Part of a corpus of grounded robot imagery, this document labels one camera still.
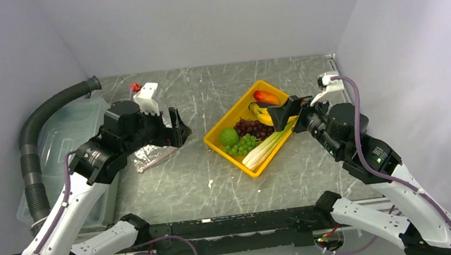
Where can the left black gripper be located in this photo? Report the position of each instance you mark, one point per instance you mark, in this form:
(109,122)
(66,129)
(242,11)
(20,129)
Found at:
(180,131)

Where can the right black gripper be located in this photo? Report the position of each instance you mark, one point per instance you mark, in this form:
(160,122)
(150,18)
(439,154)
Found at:
(279,114)

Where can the clear zip top bag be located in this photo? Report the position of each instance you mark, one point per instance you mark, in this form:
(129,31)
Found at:
(150,156)

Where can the celery stalk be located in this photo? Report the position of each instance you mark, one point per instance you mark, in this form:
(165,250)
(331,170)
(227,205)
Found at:
(258,155)

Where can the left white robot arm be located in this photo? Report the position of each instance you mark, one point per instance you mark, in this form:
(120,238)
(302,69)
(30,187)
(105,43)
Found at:
(92,167)

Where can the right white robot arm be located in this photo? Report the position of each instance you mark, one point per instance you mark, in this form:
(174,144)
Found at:
(422,226)

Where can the yellow banana bunch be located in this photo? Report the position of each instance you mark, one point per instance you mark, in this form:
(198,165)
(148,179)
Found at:
(261,114)

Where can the red mango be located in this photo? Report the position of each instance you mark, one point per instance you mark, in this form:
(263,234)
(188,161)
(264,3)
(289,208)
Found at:
(266,97)

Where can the purple grape bunch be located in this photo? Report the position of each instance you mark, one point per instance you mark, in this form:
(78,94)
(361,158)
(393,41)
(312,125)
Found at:
(254,128)

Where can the yellow plastic tray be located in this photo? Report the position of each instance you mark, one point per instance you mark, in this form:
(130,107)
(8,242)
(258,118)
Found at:
(241,111)

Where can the green grape bunch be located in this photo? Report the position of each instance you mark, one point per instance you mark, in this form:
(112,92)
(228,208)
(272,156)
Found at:
(243,147)

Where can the green bumpy citrus fruit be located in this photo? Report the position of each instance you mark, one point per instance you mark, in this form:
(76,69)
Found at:
(229,136)

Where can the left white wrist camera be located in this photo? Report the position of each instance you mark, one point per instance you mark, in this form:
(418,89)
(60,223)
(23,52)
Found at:
(145,96)

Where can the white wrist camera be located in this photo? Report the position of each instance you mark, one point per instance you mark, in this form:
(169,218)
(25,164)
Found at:
(330,86)
(145,96)

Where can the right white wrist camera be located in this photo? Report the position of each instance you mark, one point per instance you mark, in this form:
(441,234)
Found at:
(330,86)

